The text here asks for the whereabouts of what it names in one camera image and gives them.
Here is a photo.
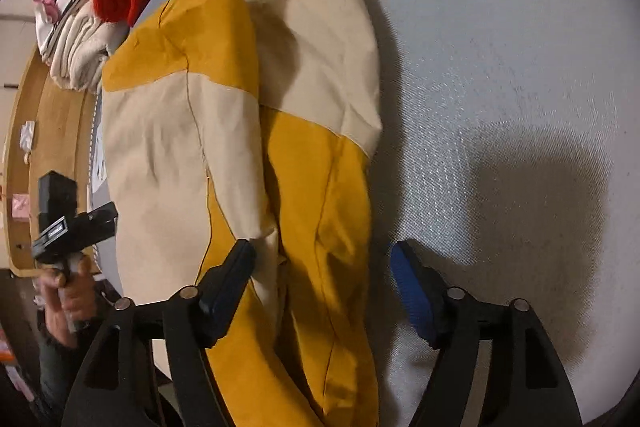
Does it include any beige and orange hoodie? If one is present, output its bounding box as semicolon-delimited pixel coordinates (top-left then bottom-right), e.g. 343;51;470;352
102;0;382;426

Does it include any cream folded blanket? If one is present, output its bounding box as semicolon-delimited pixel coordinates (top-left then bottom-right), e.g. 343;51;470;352
48;0;129;94

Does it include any left hand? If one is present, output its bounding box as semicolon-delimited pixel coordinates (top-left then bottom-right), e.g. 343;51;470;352
39;256;98;349

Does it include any grey printed bed sheet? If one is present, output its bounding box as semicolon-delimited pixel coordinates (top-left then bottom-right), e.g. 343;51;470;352
86;0;640;427

